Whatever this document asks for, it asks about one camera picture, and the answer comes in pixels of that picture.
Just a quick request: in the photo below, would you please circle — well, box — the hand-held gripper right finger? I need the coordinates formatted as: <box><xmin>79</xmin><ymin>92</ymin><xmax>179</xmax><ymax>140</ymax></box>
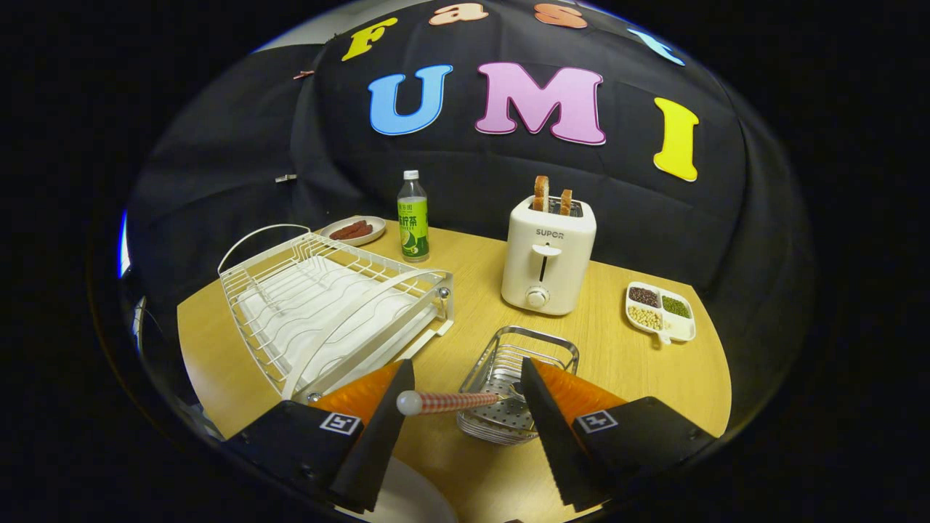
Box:
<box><xmin>519</xmin><ymin>356</ymin><xmax>720</xmax><ymax>513</ymax></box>

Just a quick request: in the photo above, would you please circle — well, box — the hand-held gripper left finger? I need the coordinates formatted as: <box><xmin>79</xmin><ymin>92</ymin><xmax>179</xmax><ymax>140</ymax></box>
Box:
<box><xmin>225</xmin><ymin>358</ymin><xmax>416</xmax><ymax>514</ymax></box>

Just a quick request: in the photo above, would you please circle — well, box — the grey round plate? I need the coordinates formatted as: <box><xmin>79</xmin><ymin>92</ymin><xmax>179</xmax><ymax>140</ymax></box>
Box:
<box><xmin>349</xmin><ymin>456</ymin><xmax>458</xmax><ymax>523</ymax></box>

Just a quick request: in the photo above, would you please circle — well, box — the metal wire basket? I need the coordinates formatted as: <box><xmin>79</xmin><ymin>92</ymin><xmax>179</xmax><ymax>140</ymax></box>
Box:
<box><xmin>456</xmin><ymin>325</ymin><xmax>581</xmax><ymax>445</ymax></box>

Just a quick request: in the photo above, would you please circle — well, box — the spoon with checked handle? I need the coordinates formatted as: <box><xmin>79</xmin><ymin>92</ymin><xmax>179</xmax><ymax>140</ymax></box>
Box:
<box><xmin>396</xmin><ymin>385</ymin><xmax>525</xmax><ymax>417</ymax></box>

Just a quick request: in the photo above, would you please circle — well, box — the white wire dish rack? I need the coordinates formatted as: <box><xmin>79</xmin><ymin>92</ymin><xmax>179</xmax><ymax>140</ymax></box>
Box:
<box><xmin>218</xmin><ymin>224</ymin><xmax>456</xmax><ymax>405</ymax></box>

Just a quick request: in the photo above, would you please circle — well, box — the white divided dish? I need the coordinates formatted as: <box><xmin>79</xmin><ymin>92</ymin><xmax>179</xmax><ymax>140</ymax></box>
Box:
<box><xmin>625</xmin><ymin>281</ymin><xmax>697</xmax><ymax>346</ymax></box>

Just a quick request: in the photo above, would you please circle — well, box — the small beige plate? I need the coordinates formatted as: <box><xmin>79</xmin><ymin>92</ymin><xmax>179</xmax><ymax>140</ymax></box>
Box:
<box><xmin>320</xmin><ymin>215</ymin><xmax>387</xmax><ymax>247</ymax></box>

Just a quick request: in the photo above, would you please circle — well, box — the white drip tray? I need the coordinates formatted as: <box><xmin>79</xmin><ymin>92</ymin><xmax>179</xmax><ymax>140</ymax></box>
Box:
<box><xmin>236</xmin><ymin>256</ymin><xmax>437</xmax><ymax>393</ymax></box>

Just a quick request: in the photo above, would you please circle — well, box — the white toaster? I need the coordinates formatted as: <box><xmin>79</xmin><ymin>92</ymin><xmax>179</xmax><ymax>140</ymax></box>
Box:
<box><xmin>501</xmin><ymin>195</ymin><xmax>598</xmax><ymax>316</ymax></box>

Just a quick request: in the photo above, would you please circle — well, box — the green label drink bottle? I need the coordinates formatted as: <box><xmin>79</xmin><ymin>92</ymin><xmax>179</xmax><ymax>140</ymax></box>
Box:
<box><xmin>397</xmin><ymin>170</ymin><xmax>430</xmax><ymax>263</ymax></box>

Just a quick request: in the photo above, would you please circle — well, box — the black backdrop cloth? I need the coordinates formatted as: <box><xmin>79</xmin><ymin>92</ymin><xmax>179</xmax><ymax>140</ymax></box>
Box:
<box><xmin>124</xmin><ymin>0</ymin><xmax>814</xmax><ymax>437</ymax></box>

